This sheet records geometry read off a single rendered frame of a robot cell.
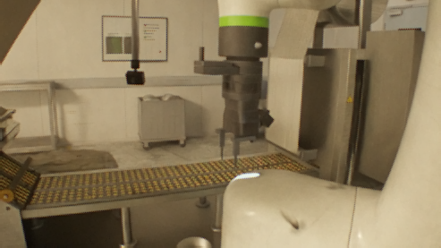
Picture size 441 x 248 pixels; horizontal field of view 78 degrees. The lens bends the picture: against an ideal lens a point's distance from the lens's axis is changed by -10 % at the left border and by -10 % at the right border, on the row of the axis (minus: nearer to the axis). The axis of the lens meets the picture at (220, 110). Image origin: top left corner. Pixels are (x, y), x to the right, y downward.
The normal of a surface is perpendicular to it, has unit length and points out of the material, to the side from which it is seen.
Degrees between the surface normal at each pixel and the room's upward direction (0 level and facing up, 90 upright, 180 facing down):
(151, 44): 90
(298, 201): 22
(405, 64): 90
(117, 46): 90
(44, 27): 90
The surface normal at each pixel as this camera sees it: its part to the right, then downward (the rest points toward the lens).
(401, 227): -0.93, 0.34
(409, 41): -0.93, 0.04
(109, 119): 0.36, 0.18
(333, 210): -0.15, -0.76
